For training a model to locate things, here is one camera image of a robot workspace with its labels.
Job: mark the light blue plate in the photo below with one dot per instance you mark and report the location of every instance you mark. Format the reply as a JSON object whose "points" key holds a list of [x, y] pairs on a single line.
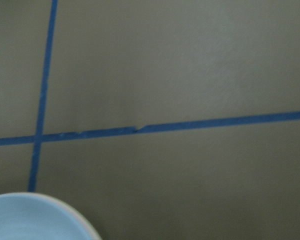
{"points": [[25, 218]]}

